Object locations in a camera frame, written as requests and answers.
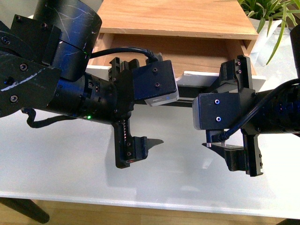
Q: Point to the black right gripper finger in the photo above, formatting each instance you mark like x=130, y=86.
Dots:
x=226, y=151

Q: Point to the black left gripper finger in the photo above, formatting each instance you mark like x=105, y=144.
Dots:
x=153, y=142

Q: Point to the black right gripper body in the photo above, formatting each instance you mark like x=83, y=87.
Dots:
x=250, y=159

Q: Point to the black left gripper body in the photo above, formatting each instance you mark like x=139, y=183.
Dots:
x=128, y=148

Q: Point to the white-front wooden drawer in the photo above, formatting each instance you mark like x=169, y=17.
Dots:
x=196, y=61

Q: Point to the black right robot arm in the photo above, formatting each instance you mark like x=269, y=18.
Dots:
x=276, y=111

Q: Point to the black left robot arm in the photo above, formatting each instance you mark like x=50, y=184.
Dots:
x=43, y=63

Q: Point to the wooden drawer cabinet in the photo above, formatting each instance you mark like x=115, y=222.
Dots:
x=222, y=19

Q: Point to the spider plant in white pot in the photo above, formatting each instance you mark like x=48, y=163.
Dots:
x=267, y=15

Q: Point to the black table leg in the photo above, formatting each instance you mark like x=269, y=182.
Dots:
x=26, y=207

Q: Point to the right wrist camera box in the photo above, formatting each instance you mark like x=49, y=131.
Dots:
x=216, y=111

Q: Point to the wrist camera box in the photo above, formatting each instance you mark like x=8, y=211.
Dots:
x=216, y=111
x=155, y=83

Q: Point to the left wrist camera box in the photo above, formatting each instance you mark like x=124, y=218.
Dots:
x=155, y=83

